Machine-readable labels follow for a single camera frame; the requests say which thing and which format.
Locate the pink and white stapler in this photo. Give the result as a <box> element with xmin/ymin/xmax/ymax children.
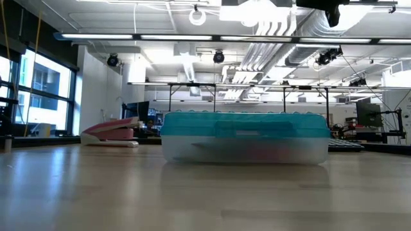
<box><xmin>80</xmin><ymin>116</ymin><xmax>141</xmax><ymax>148</ymax></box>

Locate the black computer monitor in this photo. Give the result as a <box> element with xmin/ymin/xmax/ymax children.
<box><xmin>355</xmin><ymin>98</ymin><xmax>383</xmax><ymax>128</ymax></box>
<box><xmin>121</xmin><ymin>101</ymin><xmax>150</xmax><ymax>123</ymax></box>

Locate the silver ventilation duct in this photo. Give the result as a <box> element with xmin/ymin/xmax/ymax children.
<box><xmin>284</xmin><ymin>8</ymin><xmax>349</xmax><ymax>67</ymax></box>

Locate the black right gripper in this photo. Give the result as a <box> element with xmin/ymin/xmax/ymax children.
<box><xmin>295</xmin><ymin>0</ymin><xmax>351</xmax><ymax>28</ymax></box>

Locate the teal plastic box lid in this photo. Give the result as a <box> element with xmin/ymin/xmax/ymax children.
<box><xmin>159</xmin><ymin>110</ymin><xmax>332</xmax><ymax>139</ymax></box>

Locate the black ceiling lamp cluster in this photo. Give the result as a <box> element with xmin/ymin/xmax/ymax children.
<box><xmin>315</xmin><ymin>46</ymin><xmax>344</xmax><ymax>67</ymax></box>

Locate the white ceiling ring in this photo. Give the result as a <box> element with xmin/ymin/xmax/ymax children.
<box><xmin>188</xmin><ymin>6</ymin><xmax>207</xmax><ymax>27</ymax></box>

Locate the long ceiling light bar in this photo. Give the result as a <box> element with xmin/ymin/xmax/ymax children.
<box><xmin>53</xmin><ymin>31</ymin><xmax>411</xmax><ymax>45</ymax></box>

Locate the translucent white plastic box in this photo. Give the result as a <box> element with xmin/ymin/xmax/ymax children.
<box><xmin>161</xmin><ymin>134</ymin><xmax>330</xmax><ymax>166</ymax></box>

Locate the small grey cylinder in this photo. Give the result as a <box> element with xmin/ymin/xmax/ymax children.
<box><xmin>3</xmin><ymin>134</ymin><xmax>13</xmax><ymax>153</ymax></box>

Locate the large black-framed window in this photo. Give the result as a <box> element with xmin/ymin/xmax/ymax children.
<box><xmin>0</xmin><ymin>47</ymin><xmax>78</xmax><ymax>136</ymax></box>

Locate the black metal frame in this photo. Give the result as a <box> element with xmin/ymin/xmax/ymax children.
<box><xmin>282</xmin><ymin>85</ymin><xmax>330</xmax><ymax>128</ymax></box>
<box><xmin>168</xmin><ymin>82</ymin><xmax>217</xmax><ymax>113</ymax></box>

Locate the pink rubber eraser block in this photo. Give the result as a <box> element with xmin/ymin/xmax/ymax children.
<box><xmin>249</xmin><ymin>146</ymin><xmax>292</xmax><ymax>162</ymax></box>

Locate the dark computer keyboard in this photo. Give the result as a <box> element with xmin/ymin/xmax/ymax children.
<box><xmin>328</xmin><ymin>137</ymin><xmax>365</xmax><ymax>153</ymax></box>

